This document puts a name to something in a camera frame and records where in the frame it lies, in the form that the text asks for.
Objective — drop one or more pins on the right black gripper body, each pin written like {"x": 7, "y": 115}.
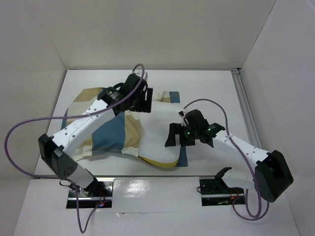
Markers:
{"x": 173, "y": 135}

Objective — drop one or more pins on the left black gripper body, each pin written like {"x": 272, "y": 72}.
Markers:
{"x": 140, "y": 104}

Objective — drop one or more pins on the white pillow yellow edge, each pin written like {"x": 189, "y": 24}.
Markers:
{"x": 155, "y": 130}

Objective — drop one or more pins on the blue beige checked pillowcase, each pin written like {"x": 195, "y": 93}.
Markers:
{"x": 122, "y": 134}

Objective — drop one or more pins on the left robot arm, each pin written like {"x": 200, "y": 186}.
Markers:
{"x": 57, "y": 150}

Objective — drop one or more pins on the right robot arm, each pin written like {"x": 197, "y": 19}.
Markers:
{"x": 269, "y": 172}

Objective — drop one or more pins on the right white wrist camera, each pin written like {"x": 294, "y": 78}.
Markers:
{"x": 182, "y": 115}

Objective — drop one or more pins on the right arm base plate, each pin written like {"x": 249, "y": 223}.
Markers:
{"x": 212, "y": 194}

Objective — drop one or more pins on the aluminium rail front edge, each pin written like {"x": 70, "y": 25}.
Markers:
{"x": 125, "y": 176}

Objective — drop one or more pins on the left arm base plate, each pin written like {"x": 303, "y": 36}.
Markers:
{"x": 101, "y": 197}

